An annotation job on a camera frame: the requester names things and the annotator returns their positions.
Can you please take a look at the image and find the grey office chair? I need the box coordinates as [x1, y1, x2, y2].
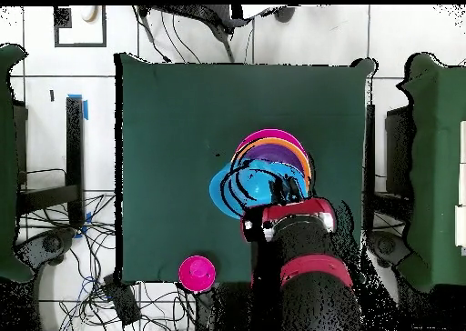
[136, 5, 298, 63]

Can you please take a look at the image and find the grey pedestal foot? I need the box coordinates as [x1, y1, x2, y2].
[367, 230, 414, 268]
[14, 227, 77, 266]

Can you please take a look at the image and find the dark green tablecloth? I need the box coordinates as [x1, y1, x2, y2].
[114, 52, 376, 287]

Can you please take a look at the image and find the black power box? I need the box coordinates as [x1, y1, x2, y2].
[102, 274, 142, 326]

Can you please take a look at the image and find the white rounded floor object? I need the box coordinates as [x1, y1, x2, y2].
[80, 5, 100, 23]

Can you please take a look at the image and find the blue tape strip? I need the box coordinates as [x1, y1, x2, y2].
[66, 93, 89, 121]

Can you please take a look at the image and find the green cloth side table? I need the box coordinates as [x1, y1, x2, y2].
[0, 43, 34, 283]
[396, 52, 466, 292]

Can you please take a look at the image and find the small pink bowl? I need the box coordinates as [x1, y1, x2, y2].
[177, 255, 217, 293]

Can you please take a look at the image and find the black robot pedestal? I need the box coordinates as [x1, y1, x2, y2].
[196, 282, 256, 331]

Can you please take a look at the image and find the purple bowl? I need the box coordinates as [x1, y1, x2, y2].
[239, 143, 306, 176]

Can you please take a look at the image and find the black table frame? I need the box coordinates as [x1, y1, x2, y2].
[363, 104, 377, 230]
[15, 96, 86, 230]

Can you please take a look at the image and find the small blue bowl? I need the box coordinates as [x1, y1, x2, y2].
[208, 157, 303, 221]

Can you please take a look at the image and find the large pink bowl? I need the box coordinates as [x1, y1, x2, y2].
[235, 127, 309, 157]

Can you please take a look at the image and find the large orange bowl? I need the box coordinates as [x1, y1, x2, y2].
[231, 136, 313, 192]

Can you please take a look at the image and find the tangle of floor cables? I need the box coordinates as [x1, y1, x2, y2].
[17, 192, 198, 331]

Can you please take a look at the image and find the black cable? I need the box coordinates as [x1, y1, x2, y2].
[134, 5, 171, 63]

